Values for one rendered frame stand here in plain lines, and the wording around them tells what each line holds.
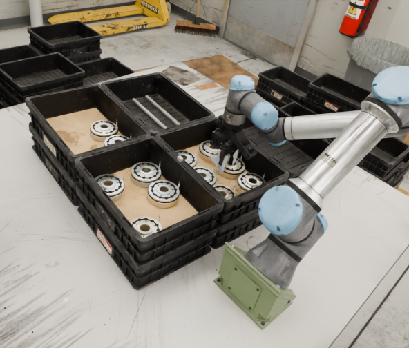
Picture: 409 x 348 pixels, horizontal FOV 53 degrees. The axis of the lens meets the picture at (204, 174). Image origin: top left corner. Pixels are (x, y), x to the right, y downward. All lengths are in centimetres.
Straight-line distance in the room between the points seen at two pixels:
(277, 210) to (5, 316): 77
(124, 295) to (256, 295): 38
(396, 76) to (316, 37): 325
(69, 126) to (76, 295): 68
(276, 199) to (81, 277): 63
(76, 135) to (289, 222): 91
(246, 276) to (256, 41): 377
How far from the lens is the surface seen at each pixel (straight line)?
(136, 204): 133
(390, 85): 113
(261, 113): 123
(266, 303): 120
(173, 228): 114
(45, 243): 141
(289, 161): 167
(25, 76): 274
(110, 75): 303
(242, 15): 482
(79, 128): 166
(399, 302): 257
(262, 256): 117
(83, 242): 140
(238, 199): 127
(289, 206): 103
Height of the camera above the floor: 176
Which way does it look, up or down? 39 degrees down
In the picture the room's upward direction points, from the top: 12 degrees clockwise
